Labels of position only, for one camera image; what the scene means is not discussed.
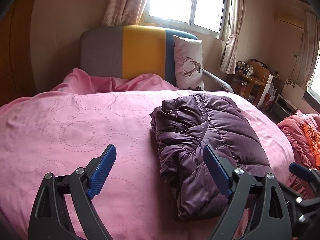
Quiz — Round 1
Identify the pink deer print pillow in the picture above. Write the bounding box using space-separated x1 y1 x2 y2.
173 35 204 90

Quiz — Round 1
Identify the pink curtain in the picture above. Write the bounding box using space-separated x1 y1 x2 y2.
219 0 247 74
100 0 148 26

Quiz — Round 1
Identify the white low shelf unit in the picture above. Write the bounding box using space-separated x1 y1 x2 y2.
270 79 305 120

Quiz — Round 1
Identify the bright bedroom window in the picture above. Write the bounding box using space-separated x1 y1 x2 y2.
143 0 229 39

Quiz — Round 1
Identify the red orange ruffled quilt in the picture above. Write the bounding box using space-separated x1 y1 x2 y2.
277 109 320 201

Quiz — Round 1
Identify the wall air conditioner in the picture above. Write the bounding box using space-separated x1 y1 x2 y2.
277 13 305 32

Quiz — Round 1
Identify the wooden wardrobe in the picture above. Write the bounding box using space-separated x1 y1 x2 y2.
1 0 37 106

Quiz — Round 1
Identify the grey yellow blue headboard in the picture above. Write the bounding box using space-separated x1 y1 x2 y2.
80 25 197 86

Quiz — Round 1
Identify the left pink curtain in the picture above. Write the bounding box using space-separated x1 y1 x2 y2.
100 0 148 26

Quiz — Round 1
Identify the pink dotted bed cover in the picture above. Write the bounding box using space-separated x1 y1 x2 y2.
0 67 296 240

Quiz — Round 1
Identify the grey curved bed rail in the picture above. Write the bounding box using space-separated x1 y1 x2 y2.
203 69 234 93

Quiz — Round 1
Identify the cluttered wooden desk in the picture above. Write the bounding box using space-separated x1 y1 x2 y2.
231 59 281 108

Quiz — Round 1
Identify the purple quilted down jacket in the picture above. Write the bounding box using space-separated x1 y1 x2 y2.
150 93 271 220

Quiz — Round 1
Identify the right pink curtain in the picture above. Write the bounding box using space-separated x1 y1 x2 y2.
219 0 247 74

